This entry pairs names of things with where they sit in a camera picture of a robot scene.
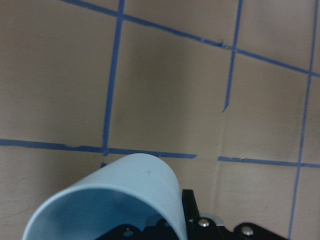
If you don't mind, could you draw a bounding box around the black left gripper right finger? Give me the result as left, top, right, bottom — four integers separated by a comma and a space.
182, 189, 285, 240

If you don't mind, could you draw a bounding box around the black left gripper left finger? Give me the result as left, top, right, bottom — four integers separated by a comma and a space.
97, 218, 178, 240

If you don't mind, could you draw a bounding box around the light blue plastic cup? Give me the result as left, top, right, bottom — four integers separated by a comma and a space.
22, 153, 187, 240

